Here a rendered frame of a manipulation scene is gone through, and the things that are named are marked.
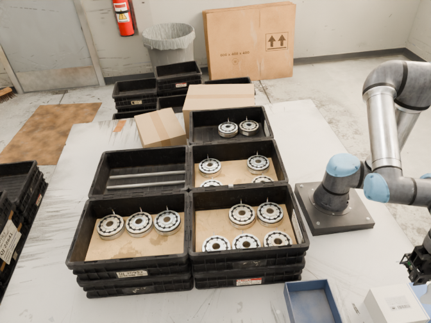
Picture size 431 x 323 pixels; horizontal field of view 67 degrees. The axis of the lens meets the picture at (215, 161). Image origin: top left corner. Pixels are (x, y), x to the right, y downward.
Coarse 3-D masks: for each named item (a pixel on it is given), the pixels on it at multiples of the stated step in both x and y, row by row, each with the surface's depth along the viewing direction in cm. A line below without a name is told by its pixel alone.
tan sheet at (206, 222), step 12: (204, 216) 129; (216, 216) 129; (288, 216) 127; (204, 228) 125; (216, 228) 124; (228, 228) 124; (252, 228) 123; (264, 228) 123; (288, 228) 123; (204, 240) 120; (228, 240) 120
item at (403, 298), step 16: (384, 288) 107; (400, 288) 106; (416, 288) 106; (368, 304) 109; (384, 304) 103; (400, 304) 102; (416, 304) 102; (384, 320) 100; (400, 320) 99; (416, 320) 99
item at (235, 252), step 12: (192, 192) 126; (204, 192) 126; (300, 216) 114; (192, 252) 105; (204, 252) 105; (216, 252) 105; (228, 252) 104; (240, 252) 104; (252, 252) 104; (264, 252) 105; (276, 252) 105; (288, 252) 106
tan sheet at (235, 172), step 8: (240, 160) 154; (224, 168) 151; (232, 168) 150; (240, 168) 150; (272, 168) 149; (200, 176) 147; (216, 176) 147; (224, 176) 146; (232, 176) 146; (240, 176) 146; (248, 176) 146; (256, 176) 145; (272, 176) 145; (200, 184) 143; (224, 184) 143
